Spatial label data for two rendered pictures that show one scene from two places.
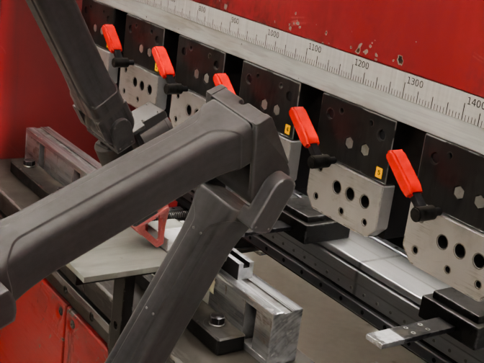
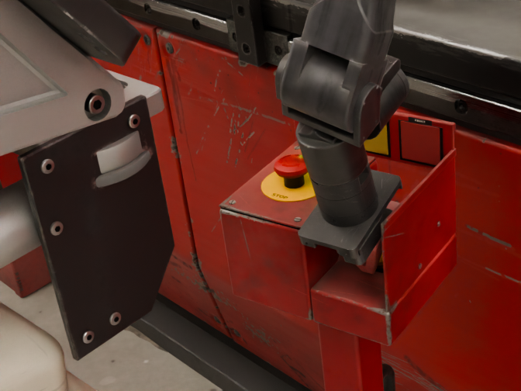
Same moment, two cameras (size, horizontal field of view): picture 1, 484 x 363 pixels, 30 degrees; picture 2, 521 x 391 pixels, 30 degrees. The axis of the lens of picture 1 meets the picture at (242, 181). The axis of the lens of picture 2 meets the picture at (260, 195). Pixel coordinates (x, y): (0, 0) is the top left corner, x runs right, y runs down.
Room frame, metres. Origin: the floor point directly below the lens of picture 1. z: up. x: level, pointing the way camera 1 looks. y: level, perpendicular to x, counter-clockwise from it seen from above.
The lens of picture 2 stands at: (0.15, 0.25, 1.31)
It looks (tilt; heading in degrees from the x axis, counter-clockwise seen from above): 31 degrees down; 357
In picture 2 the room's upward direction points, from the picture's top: 8 degrees counter-clockwise
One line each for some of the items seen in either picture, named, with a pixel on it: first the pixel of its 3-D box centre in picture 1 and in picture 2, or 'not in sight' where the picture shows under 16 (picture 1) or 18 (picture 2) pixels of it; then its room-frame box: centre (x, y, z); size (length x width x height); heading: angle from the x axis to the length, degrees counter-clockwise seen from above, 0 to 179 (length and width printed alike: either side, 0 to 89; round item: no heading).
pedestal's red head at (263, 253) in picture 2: not in sight; (339, 212); (1.02, 0.13, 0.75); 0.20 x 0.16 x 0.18; 49
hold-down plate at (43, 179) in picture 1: (45, 185); not in sight; (1.95, 0.45, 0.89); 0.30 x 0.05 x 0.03; 36
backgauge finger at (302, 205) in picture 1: (277, 222); not in sight; (1.58, -0.08, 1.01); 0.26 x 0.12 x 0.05; 126
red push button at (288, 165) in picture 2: not in sight; (293, 174); (1.05, 0.17, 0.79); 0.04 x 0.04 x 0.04
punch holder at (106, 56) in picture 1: (112, 42); not in sight; (1.84, 0.30, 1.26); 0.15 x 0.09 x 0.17; 36
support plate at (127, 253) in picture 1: (133, 248); not in sight; (1.41, 0.17, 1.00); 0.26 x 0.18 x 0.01; 126
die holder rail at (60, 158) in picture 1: (78, 177); not in sight; (1.94, 0.37, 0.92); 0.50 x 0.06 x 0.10; 36
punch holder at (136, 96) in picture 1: (159, 64); not in sight; (1.68, 0.18, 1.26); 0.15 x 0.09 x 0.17; 36
